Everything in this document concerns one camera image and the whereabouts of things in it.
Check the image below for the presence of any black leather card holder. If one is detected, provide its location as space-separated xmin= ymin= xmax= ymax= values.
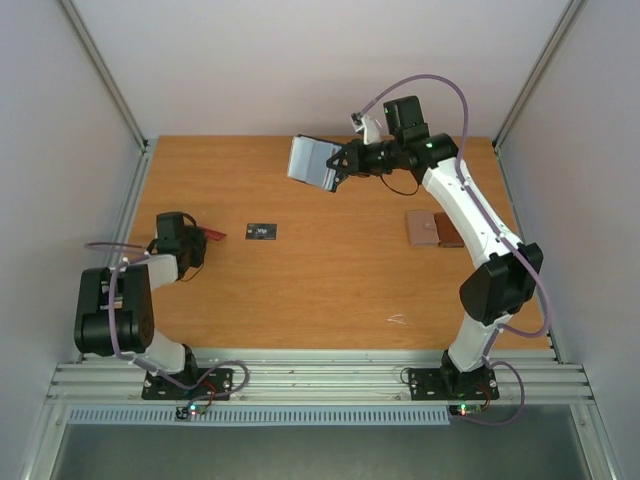
xmin=287 ymin=135 xmax=343 ymax=192

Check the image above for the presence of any black credit card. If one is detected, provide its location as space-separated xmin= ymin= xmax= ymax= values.
xmin=245 ymin=223 xmax=277 ymax=240

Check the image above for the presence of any red credit card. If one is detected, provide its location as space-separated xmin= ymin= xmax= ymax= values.
xmin=200 ymin=227 xmax=226 ymax=242

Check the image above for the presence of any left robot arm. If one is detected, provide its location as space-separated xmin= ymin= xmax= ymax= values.
xmin=73 ymin=211 xmax=208 ymax=398

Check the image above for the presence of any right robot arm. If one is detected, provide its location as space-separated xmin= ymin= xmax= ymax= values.
xmin=327 ymin=96 xmax=543 ymax=399

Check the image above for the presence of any beige leather card holder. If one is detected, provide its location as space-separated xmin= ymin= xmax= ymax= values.
xmin=405 ymin=210 xmax=440 ymax=247

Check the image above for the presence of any brown leather card holder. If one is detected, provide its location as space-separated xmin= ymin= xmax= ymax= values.
xmin=434 ymin=212 xmax=464 ymax=248

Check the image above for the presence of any right circuit board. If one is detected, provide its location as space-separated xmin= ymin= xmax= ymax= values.
xmin=449 ymin=403 xmax=485 ymax=417

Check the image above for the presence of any circuit board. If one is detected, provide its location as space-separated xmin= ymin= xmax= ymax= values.
xmin=175 ymin=404 xmax=208 ymax=421
xmin=449 ymin=403 xmax=485 ymax=417

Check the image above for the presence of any left circuit board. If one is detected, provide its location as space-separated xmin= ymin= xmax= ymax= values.
xmin=175 ymin=404 xmax=208 ymax=421

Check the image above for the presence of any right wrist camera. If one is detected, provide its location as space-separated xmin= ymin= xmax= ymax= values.
xmin=351 ymin=112 xmax=381 ymax=145

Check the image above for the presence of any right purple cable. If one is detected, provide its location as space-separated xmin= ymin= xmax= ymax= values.
xmin=355 ymin=73 xmax=554 ymax=339

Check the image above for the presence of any purple cable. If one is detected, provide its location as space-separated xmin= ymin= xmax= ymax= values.
xmin=83 ymin=241 xmax=251 ymax=401
xmin=355 ymin=73 xmax=554 ymax=339

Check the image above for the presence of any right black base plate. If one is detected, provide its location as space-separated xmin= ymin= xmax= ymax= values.
xmin=409 ymin=367 xmax=500 ymax=402

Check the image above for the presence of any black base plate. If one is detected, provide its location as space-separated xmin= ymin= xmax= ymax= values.
xmin=409 ymin=367 xmax=500 ymax=402
xmin=141 ymin=368 xmax=234 ymax=401

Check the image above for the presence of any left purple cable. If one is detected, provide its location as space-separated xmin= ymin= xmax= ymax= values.
xmin=83 ymin=241 xmax=251 ymax=401

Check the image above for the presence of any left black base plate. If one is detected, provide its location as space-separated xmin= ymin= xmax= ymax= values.
xmin=141 ymin=368 xmax=234 ymax=401

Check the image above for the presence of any aluminium rail frame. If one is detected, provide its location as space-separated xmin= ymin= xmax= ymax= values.
xmin=45 ymin=348 xmax=594 ymax=406

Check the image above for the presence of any grey slotted cable duct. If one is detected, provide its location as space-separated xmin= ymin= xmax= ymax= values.
xmin=68 ymin=405 xmax=450 ymax=427

